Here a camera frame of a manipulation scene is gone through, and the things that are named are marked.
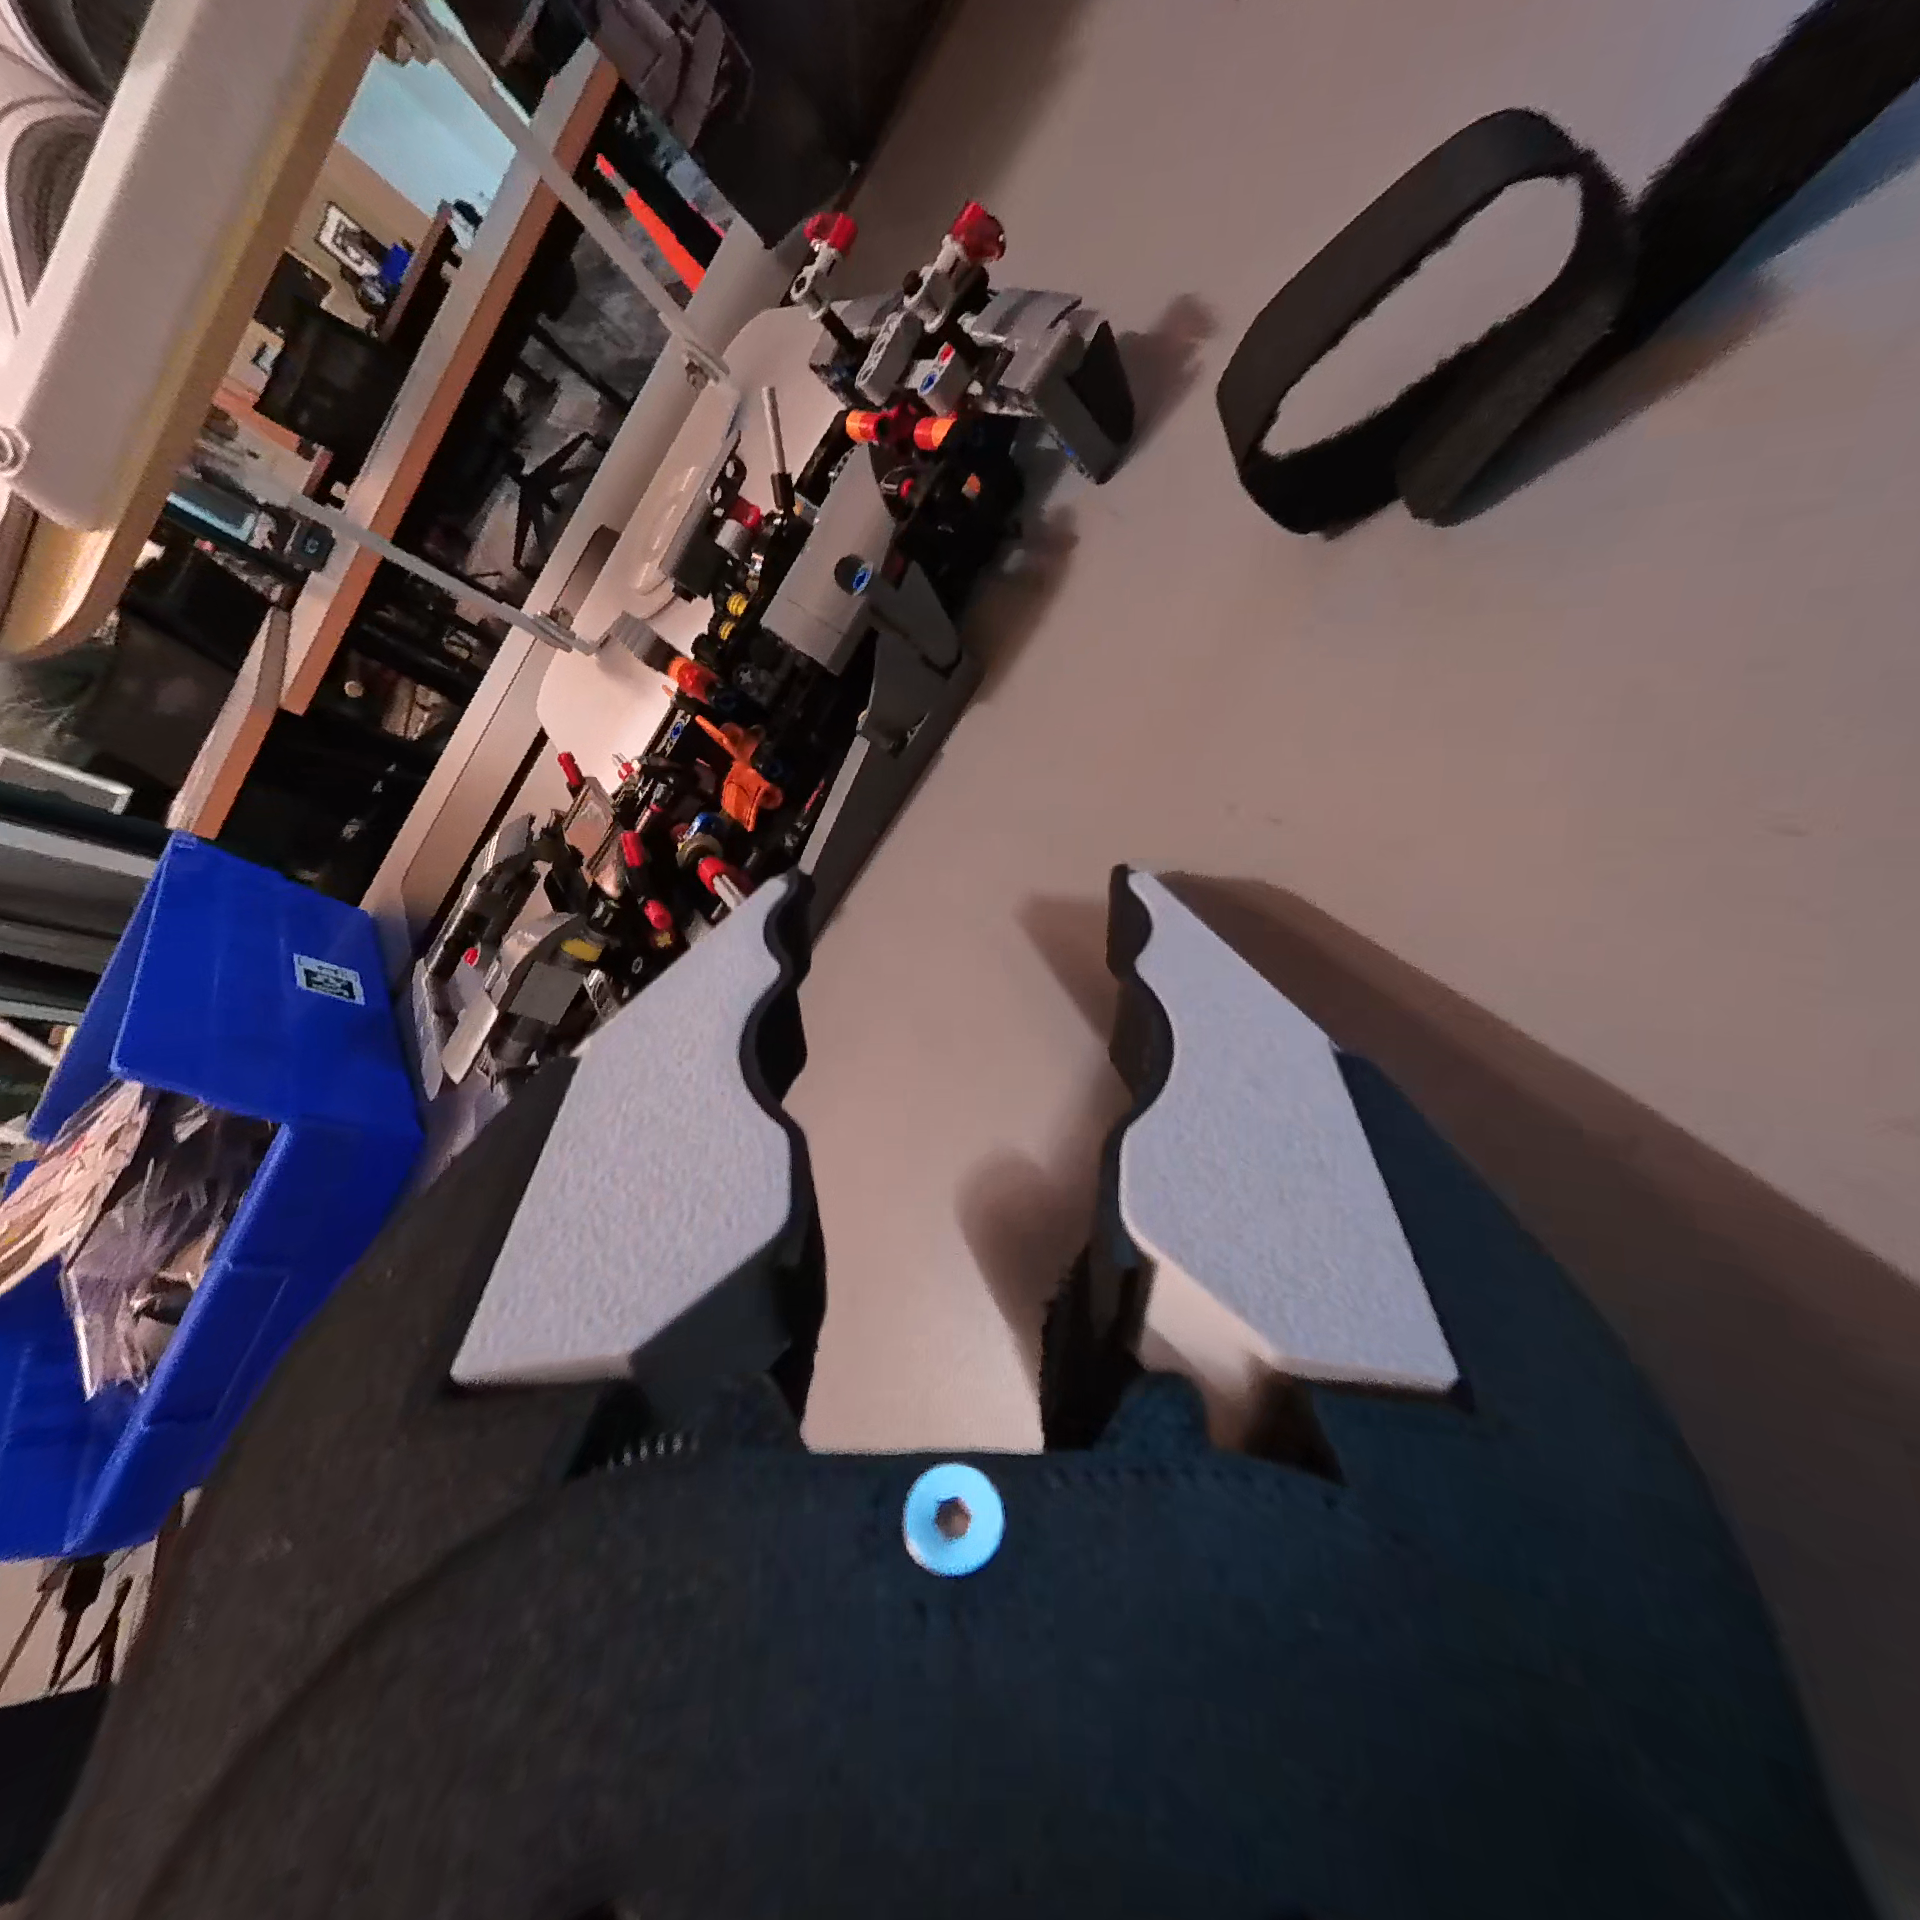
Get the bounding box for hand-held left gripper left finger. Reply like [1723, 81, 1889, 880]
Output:
[450, 874, 825, 1390]

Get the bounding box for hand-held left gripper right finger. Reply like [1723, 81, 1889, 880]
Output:
[1102, 864, 1465, 1442]

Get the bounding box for partly built lego vehicle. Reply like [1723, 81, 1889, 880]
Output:
[412, 202, 1133, 1098]

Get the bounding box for blue plastic bin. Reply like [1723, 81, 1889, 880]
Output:
[0, 832, 429, 1562]

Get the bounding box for clear plastic parts bags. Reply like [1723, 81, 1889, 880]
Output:
[0, 1078, 278, 1403]

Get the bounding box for white book stand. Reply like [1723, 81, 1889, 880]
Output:
[0, 0, 841, 782]

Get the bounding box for black velcro strap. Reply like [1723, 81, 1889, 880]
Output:
[1217, 0, 1920, 539]

